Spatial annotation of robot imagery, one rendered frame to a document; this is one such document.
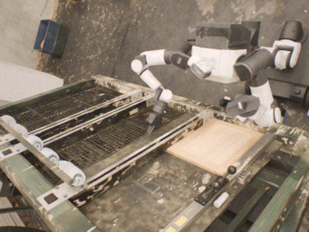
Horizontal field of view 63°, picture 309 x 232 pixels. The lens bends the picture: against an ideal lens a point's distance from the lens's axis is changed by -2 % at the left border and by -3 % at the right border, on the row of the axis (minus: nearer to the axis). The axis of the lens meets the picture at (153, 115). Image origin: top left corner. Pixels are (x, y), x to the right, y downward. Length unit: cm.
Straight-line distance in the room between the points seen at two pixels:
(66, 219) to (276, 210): 80
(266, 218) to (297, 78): 158
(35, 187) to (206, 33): 109
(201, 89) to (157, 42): 99
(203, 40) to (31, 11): 524
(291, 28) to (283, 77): 41
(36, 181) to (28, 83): 371
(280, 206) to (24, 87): 440
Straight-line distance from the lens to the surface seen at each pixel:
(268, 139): 159
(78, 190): 116
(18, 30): 623
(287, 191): 124
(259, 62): 129
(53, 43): 538
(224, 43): 134
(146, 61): 160
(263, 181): 141
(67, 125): 188
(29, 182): 132
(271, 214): 112
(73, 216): 107
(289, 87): 243
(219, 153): 146
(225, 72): 135
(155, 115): 159
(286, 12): 291
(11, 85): 484
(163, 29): 360
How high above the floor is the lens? 250
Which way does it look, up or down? 49 degrees down
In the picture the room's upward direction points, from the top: 77 degrees counter-clockwise
